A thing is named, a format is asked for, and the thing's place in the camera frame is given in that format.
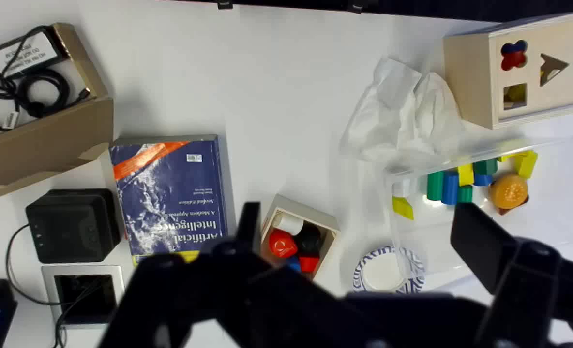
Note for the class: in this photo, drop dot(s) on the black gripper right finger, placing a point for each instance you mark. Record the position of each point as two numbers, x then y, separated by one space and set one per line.
525 282

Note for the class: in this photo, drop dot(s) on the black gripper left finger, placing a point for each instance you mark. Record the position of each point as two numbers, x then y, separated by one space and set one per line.
190 301

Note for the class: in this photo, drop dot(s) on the brown cardboard box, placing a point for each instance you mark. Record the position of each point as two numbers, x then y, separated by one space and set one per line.
46 145

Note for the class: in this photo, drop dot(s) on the small wooden tray box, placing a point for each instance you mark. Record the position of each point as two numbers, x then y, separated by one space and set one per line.
325 224

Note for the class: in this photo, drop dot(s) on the wooden shape sorter box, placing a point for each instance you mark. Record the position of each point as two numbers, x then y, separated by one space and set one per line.
492 77

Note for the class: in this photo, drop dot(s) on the orange round block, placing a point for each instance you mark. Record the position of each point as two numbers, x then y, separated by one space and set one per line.
509 191

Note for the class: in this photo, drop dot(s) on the clear plastic container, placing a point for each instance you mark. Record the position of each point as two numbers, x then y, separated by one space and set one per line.
428 238

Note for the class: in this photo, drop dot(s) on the white framed black device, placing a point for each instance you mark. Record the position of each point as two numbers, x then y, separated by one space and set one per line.
83 292

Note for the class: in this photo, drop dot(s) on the red ball block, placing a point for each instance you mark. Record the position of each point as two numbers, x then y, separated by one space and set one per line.
281 243

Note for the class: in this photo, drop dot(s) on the blue textbook with orange stripe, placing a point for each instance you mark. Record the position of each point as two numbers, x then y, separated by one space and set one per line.
170 193

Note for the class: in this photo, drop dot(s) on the yellow rectangular block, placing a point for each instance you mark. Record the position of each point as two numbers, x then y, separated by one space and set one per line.
526 164

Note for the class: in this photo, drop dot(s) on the blue cylinder block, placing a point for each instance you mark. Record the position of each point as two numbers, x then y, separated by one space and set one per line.
449 187

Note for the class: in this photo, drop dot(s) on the green cylinder block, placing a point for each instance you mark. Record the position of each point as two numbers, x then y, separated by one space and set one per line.
434 185

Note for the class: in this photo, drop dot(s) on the black block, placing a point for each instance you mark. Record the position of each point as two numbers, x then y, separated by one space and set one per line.
310 239

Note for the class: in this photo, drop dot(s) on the black square device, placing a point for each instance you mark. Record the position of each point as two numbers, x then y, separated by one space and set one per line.
74 224

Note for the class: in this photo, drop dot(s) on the yellow wedge block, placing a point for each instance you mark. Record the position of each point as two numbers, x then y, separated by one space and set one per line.
403 207

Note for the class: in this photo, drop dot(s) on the crumpled clear plastic bag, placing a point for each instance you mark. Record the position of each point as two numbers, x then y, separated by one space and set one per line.
403 116

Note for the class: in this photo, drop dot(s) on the white labelled adapter pack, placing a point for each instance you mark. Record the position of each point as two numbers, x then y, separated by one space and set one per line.
21 54

